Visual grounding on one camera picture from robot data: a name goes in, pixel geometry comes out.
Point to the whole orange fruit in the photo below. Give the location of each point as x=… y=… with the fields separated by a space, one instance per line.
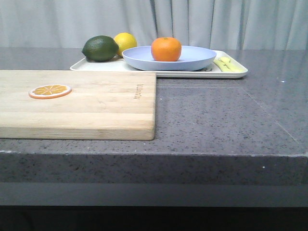
x=166 y=49

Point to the yellow lemon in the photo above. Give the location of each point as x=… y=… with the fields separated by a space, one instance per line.
x=125 y=41

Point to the green lime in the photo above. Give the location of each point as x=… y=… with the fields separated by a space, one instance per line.
x=100 y=48

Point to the cream white tray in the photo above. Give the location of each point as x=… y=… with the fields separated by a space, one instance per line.
x=211 y=71

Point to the orange slice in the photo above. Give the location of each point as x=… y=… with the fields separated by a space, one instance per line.
x=49 y=91

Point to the wooden cutting board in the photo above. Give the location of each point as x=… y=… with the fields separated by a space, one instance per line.
x=101 y=105

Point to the grey curtain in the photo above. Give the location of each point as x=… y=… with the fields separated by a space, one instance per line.
x=216 y=24

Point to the light blue plate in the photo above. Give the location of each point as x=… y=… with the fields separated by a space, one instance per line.
x=191 y=59

